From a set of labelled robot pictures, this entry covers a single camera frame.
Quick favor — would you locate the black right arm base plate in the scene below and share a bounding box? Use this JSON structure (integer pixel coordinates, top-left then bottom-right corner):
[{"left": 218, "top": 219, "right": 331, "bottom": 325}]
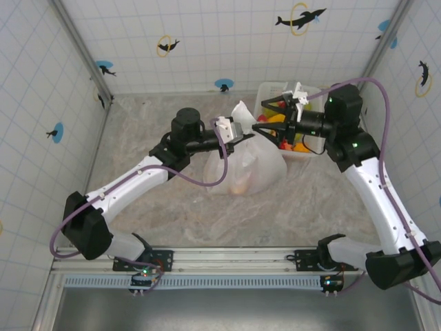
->
[{"left": 294, "top": 248, "right": 359, "bottom": 273}]

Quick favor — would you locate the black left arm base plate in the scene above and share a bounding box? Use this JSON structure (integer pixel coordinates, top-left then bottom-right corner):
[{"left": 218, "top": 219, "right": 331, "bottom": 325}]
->
[{"left": 112, "top": 248, "right": 175, "bottom": 273}]

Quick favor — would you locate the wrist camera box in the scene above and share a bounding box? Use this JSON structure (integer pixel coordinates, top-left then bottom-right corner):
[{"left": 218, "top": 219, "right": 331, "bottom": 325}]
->
[
  {"left": 281, "top": 81, "right": 322, "bottom": 108},
  {"left": 209, "top": 116, "right": 245, "bottom": 145}
]

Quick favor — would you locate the grey slotted cable duct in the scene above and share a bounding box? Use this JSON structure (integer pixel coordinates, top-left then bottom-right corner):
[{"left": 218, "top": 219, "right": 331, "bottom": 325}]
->
[{"left": 63, "top": 274, "right": 346, "bottom": 290}]

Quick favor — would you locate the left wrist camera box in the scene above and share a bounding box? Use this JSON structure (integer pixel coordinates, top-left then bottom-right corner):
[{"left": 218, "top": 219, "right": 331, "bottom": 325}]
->
[{"left": 209, "top": 116, "right": 245, "bottom": 145}]

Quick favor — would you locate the aluminium corner post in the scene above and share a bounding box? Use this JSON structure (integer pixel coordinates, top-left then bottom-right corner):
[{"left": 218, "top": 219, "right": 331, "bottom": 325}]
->
[
  {"left": 50, "top": 0, "right": 114, "bottom": 104},
  {"left": 351, "top": 0, "right": 414, "bottom": 99}
]

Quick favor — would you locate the blue circle fish sticker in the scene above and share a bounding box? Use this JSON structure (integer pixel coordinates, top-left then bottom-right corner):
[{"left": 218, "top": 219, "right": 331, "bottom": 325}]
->
[{"left": 374, "top": 19, "right": 399, "bottom": 50}]

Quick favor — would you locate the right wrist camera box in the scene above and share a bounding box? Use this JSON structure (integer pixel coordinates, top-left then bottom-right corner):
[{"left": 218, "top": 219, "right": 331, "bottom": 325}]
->
[{"left": 281, "top": 81, "right": 322, "bottom": 108}]

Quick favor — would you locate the thin black right camera cable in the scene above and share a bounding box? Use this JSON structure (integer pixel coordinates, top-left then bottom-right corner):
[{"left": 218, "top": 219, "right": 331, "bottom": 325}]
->
[{"left": 302, "top": 134, "right": 327, "bottom": 156}]

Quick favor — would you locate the white perforated plastic basket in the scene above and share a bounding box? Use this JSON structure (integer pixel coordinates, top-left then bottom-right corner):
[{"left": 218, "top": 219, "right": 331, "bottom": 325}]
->
[{"left": 254, "top": 81, "right": 327, "bottom": 162}]

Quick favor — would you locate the long aluminium mounting rail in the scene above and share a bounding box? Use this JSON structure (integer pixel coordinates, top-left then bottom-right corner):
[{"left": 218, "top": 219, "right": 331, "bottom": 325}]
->
[{"left": 50, "top": 245, "right": 429, "bottom": 276}]

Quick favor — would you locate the aluminium side rail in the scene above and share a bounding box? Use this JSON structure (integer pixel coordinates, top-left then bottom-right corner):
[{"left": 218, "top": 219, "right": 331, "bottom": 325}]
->
[
  {"left": 353, "top": 94, "right": 431, "bottom": 331},
  {"left": 32, "top": 96, "right": 115, "bottom": 331}
]

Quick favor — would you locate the peach coloured fake fruit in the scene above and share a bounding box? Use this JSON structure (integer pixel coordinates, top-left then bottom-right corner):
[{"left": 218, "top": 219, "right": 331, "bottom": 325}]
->
[{"left": 229, "top": 172, "right": 258, "bottom": 194}]

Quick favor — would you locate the white plastic bag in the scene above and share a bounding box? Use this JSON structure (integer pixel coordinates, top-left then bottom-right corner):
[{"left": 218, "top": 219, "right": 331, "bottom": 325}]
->
[{"left": 202, "top": 99, "right": 288, "bottom": 196}]

